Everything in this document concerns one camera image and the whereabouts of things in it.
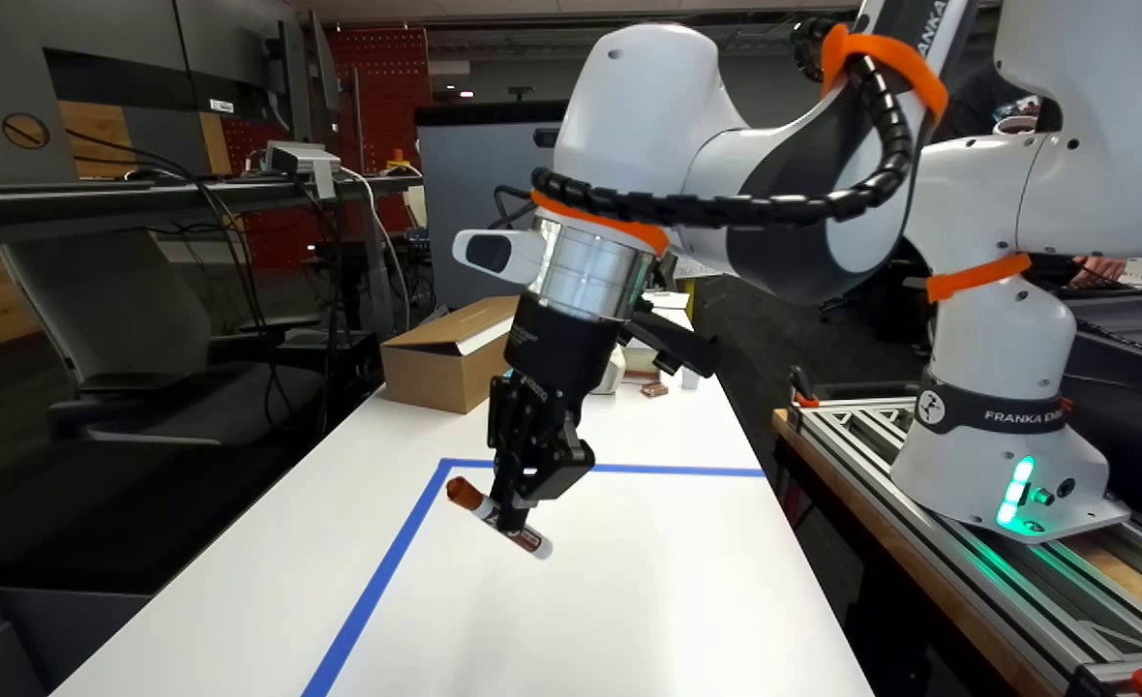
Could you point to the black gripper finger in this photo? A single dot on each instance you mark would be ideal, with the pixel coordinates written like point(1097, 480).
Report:
point(562, 457)
point(514, 452)

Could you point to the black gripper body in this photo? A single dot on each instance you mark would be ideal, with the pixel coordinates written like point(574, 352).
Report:
point(558, 346)

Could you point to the red marker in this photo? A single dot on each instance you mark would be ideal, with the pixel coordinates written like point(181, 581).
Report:
point(466, 492)

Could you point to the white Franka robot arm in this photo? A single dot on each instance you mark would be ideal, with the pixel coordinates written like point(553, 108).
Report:
point(1047, 156)

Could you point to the brown cardboard box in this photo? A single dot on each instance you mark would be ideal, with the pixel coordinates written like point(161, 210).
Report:
point(446, 352)

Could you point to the grey partition panel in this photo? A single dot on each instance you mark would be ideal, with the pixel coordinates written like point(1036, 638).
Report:
point(477, 195)

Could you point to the long blue tape strip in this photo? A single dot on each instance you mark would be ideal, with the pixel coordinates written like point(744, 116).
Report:
point(370, 595)

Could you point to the white power adapter box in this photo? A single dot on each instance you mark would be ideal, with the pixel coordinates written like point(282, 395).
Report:
point(299, 163)

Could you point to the grey background desk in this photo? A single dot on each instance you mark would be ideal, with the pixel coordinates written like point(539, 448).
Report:
point(145, 203)

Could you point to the black storage case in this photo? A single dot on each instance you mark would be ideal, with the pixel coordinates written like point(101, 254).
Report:
point(1136, 390)

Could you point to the aluminium rail platform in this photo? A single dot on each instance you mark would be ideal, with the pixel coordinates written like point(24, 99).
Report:
point(980, 595)

